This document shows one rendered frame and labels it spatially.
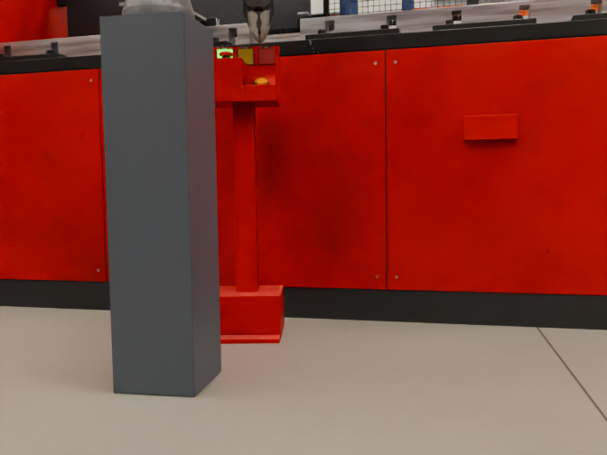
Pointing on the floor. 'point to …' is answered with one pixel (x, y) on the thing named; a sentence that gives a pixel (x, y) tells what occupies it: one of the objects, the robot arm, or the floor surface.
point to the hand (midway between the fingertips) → (259, 39)
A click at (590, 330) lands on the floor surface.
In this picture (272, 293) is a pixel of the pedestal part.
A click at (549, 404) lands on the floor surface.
